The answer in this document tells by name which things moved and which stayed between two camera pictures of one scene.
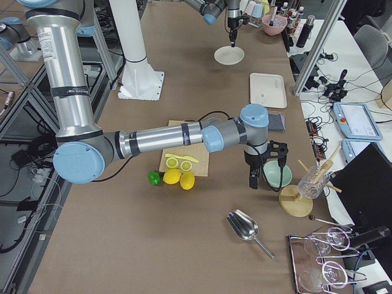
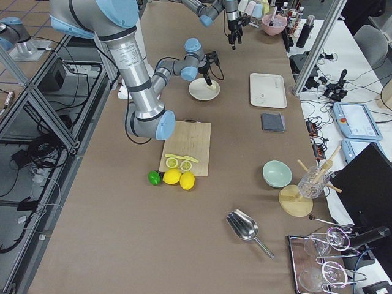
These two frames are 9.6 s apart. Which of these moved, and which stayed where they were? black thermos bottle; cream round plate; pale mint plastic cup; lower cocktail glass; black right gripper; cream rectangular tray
Moved: black right gripper; cream round plate
Stayed: cream rectangular tray; black thermos bottle; lower cocktail glass; pale mint plastic cup
